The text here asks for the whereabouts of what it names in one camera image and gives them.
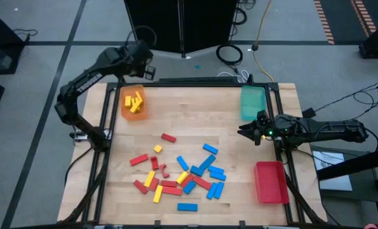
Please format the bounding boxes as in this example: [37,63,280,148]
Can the red plastic bin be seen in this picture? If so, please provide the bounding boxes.
[253,160,290,205]

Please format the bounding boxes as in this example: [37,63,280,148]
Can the teal plastic bin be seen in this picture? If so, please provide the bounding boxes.
[240,85,267,122]

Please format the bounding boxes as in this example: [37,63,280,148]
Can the thin black floor cable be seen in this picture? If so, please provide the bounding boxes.
[13,28,39,44]

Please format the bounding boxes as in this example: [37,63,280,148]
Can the black striped floor mat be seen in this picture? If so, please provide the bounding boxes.
[314,0,378,45]

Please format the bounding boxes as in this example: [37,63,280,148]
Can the black side table frame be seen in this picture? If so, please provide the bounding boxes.
[315,144,378,229]

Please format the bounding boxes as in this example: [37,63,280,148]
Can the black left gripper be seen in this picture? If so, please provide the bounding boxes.
[125,40,157,81]

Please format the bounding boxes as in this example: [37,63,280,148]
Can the coiled black cable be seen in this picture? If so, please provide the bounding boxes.
[215,43,244,67]

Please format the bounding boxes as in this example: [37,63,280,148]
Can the orange plastic bin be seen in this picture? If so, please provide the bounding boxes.
[119,85,150,121]

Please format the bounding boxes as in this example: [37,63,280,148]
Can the looped black cable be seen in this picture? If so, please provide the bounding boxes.
[233,0,256,26]

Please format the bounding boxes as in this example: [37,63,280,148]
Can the thin black cables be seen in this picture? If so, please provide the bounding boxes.
[314,81,378,127]

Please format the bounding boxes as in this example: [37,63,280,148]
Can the white paper sheet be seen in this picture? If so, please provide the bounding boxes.
[312,151,353,191]

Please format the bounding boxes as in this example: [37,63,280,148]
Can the black power adapter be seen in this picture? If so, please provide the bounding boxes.
[302,108,316,121]

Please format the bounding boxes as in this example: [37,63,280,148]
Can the black flat bar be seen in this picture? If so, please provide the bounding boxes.
[159,76,240,84]

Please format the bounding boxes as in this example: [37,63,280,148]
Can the white cable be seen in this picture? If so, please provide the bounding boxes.
[217,69,250,84]

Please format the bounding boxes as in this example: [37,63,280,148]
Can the yellow extension cable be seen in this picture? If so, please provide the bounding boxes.
[252,0,276,83]

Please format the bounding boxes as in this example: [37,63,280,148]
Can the black folding partition screen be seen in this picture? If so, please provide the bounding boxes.
[124,0,240,66]

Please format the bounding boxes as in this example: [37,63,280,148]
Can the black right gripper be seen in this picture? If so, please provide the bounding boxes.
[238,109,277,146]

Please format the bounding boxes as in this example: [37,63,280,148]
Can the black equipment case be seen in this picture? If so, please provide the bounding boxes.
[358,20,378,60]

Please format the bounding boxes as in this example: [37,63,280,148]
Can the black cabinet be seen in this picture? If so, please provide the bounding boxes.
[0,6,26,76]

